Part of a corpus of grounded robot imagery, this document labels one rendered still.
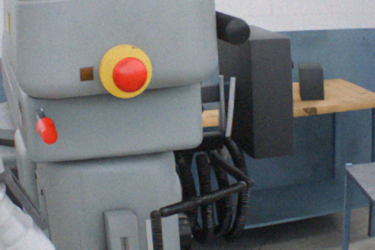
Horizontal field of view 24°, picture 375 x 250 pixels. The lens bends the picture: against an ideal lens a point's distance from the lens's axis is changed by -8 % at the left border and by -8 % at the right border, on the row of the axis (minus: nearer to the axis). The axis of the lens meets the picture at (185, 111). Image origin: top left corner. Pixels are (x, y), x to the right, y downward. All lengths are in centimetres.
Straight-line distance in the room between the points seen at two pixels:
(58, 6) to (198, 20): 17
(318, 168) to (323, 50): 79
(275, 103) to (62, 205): 50
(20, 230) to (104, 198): 31
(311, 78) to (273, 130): 367
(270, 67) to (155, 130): 42
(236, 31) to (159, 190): 26
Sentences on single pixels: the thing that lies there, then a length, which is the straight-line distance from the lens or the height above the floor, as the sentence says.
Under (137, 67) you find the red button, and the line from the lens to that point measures 106.
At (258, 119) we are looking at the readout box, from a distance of 162.
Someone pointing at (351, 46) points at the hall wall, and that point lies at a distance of 609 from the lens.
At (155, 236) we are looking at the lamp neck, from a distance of 115.
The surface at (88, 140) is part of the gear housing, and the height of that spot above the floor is 166.
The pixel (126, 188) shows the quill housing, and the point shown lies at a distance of 128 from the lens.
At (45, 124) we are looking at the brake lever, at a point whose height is 171.
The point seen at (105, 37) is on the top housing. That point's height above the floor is 180.
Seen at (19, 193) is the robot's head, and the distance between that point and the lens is 97.
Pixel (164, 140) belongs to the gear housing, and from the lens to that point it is 123.
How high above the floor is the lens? 194
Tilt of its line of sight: 12 degrees down
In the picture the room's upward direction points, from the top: 3 degrees counter-clockwise
